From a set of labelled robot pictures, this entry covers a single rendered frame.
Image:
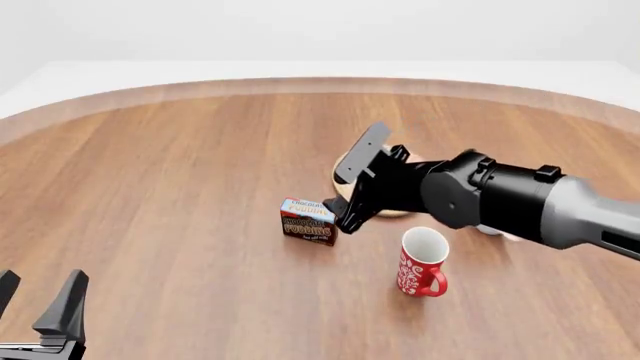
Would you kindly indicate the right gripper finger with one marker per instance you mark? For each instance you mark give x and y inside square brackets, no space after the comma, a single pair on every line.
[336,207]

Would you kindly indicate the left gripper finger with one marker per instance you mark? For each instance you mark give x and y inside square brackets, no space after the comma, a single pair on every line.
[7,288]
[65,311]

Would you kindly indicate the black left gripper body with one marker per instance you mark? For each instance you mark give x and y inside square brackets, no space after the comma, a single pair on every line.
[45,352]

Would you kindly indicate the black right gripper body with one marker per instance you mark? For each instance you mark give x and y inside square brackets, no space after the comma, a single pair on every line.
[367,198]

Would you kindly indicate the grey and black right robot arm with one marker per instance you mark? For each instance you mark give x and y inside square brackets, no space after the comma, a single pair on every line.
[520,198]

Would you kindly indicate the tan plate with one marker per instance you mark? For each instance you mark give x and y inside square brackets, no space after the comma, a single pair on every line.
[392,215]

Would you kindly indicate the chocolate pudding box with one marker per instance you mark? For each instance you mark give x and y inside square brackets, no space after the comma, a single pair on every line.
[307,225]

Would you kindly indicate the red mug with white pattern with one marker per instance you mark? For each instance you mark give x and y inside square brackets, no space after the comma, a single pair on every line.
[415,270]

